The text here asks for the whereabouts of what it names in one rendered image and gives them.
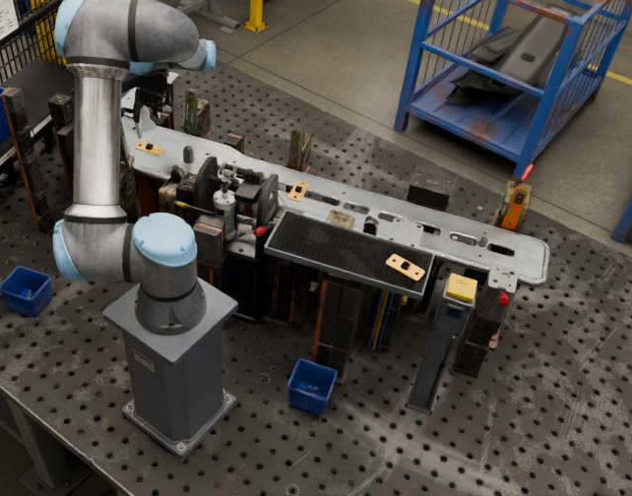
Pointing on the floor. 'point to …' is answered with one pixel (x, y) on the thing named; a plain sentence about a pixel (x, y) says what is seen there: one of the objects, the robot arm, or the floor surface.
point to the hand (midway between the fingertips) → (147, 125)
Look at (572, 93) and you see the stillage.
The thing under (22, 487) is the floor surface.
